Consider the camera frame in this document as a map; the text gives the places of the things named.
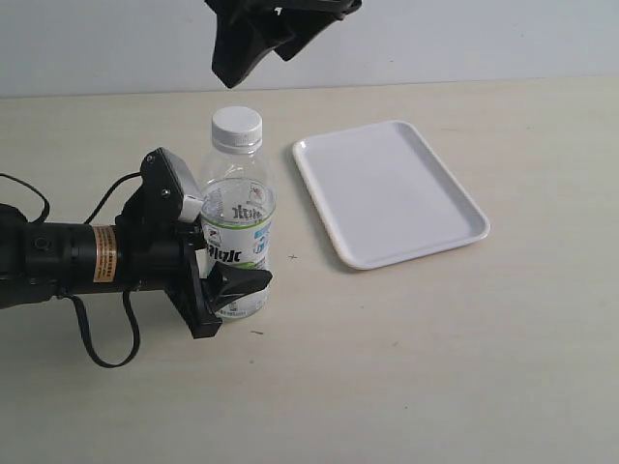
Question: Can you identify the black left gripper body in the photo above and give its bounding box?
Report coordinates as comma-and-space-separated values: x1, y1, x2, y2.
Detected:
113, 192, 223, 339

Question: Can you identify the clear plastic water bottle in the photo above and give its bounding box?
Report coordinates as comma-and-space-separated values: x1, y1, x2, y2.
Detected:
199, 106, 278, 321

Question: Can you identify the black left camera cable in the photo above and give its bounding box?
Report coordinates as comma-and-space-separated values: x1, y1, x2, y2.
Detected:
0, 172, 142, 368

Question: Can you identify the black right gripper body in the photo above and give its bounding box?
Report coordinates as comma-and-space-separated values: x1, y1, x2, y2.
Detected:
204, 0, 362, 21

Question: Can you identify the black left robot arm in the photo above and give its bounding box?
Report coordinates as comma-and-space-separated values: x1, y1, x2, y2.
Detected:
1, 192, 272, 338

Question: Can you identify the white bottle cap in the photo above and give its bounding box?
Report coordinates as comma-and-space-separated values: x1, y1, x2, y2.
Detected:
211, 106, 263, 147

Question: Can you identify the white plastic tray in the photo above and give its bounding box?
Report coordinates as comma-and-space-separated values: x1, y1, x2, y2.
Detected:
292, 120, 490, 271

